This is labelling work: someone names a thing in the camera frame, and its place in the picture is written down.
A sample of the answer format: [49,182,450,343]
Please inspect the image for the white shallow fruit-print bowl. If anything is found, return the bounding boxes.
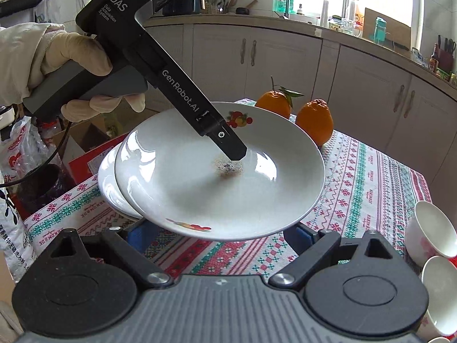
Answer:
[98,143,143,221]

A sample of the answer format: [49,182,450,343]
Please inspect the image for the large white fruit-print plate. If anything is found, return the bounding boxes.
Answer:
[115,102,325,242]

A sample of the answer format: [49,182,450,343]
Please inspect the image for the left forearm white sleeve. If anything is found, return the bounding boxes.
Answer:
[1,23,64,106]

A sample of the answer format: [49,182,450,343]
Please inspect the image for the white kitchen cabinets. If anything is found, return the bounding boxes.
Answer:
[146,15,456,215]

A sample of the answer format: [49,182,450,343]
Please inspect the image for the orange with green leaf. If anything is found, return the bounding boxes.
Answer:
[255,77,304,119]

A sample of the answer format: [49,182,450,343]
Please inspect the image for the patterned cross-stitch tablecloth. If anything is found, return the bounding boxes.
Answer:
[24,132,431,278]

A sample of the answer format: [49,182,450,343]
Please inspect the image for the red cardboard box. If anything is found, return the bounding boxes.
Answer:
[69,133,127,184]

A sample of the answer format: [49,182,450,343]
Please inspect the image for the orange without leaf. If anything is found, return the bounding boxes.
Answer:
[295,99,334,147]

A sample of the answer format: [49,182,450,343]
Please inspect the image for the white pink-flower rice bowl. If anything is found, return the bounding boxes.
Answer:
[404,201,457,268]

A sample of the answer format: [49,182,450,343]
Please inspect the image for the white printed plastic bag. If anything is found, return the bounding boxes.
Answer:
[1,116,49,282]

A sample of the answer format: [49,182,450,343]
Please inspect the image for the brown cardboard box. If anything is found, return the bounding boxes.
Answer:
[362,8,411,51]

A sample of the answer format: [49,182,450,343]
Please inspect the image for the knife block with knives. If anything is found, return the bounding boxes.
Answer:
[437,35,456,73]

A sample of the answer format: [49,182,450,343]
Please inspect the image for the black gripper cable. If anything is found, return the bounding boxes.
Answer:
[0,121,75,188]

